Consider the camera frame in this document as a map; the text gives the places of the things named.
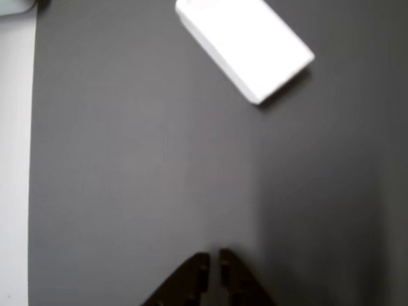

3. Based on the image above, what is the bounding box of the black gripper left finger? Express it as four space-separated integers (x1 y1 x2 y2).
140 252 210 306

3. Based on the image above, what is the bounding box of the grey desk mat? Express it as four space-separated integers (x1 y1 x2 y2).
27 0 408 306

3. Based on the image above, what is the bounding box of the white rectangular block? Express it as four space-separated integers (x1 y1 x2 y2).
174 0 316 106

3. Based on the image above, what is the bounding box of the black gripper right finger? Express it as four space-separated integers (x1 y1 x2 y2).
219 248 277 306

